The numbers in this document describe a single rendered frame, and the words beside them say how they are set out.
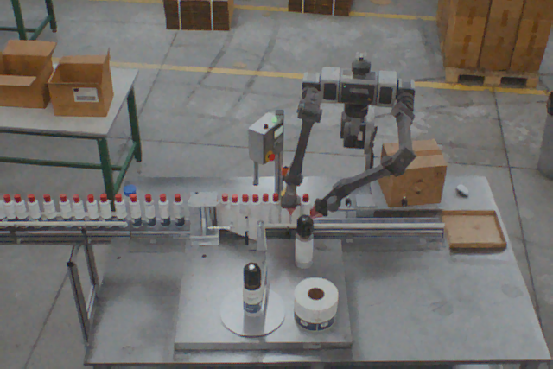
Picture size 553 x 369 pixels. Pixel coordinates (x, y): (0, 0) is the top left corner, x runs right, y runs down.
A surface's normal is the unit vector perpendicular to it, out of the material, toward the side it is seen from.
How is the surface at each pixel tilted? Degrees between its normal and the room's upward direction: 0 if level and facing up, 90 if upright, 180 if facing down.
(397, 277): 0
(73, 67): 88
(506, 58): 90
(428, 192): 90
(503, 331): 0
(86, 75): 89
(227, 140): 0
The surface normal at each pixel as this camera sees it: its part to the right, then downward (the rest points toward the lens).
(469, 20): -0.08, 0.56
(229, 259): 0.01, -0.79
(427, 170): 0.15, 0.62
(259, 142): -0.55, 0.51
